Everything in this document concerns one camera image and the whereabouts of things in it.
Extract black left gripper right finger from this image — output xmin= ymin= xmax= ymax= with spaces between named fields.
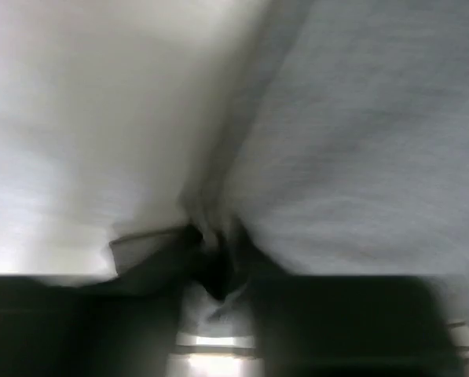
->
xmin=218 ymin=227 xmax=464 ymax=376

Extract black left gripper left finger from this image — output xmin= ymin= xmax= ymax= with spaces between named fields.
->
xmin=0 ymin=225 xmax=218 ymax=376

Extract grey drawstring shorts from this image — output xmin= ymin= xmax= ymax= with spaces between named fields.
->
xmin=185 ymin=1 xmax=469 ymax=325

